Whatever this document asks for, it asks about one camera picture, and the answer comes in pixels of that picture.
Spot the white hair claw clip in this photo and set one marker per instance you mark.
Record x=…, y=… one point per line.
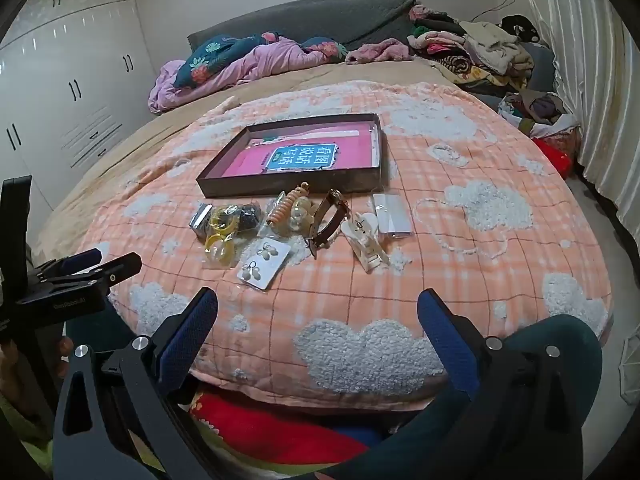
x=365, y=240

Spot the pink fluffy garment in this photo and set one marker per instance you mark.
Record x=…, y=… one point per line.
x=380, y=51

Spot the pile of clothes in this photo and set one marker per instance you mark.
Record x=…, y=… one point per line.
x=475, y=45

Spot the white wardrobe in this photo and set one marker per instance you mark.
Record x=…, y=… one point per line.
x=75, y=85

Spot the red cloth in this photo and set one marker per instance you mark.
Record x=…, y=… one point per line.
x=280, y=430

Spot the peach plaid cloud blanket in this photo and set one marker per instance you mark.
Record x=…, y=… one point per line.
x=450, y=285

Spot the purple small box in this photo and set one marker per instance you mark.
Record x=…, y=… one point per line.
x=392, y=212

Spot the red bag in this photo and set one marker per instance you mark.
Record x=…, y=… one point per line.
x=552, y=157

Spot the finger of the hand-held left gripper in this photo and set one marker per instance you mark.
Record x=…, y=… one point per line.
x=82, y=259
x=115, y=269

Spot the shallow brown cardboard box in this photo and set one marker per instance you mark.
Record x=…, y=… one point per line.
x=280, y=187

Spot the pearl hair clip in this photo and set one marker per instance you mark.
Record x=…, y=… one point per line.
x=301, y=210

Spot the grey padded headboard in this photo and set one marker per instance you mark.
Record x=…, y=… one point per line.
x=325, y=15

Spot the yellow plastic rings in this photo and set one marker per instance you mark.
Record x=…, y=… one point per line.
x=220, y=242

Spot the person's left forearm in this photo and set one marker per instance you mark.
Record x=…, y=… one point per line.
x=15, y=432

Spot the small heap of clothes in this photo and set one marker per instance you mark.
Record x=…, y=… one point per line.
x=540, y=107

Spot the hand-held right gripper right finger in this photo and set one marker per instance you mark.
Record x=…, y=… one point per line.
x=447, y=335

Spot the pink and teal floral quilt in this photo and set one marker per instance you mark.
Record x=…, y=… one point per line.
x=240, y=67

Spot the person's teal trouser leg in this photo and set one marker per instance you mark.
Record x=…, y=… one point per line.
x=570, y=332

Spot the dark beaded hair clip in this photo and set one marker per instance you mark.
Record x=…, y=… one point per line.
x=247, y=216

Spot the cream pleated curtain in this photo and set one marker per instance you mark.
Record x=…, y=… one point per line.
x=590, y=85

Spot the person's left hand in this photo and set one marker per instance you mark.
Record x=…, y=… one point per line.
x=63, y=355

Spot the white earring card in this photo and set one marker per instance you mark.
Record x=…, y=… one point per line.
x=264, y=265

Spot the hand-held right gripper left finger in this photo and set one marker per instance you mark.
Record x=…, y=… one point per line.
x=187, y=332

